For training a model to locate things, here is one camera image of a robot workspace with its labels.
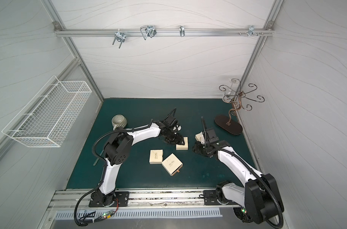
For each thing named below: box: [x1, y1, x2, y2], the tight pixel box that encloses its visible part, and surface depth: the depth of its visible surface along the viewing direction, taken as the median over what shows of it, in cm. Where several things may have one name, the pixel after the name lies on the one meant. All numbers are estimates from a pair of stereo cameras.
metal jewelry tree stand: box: [214, 78, 266, 136], surface depth 95 cm
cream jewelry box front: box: [161, 153, 184, 177], surface depth 84 cm
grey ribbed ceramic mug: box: [111, 114, 128, 131], surface depth 101 cm
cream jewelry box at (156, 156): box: [149, 149, 164, 165], surface depth 87 cm
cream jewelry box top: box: [194, 131, 205, 145], surface depth 97 cm
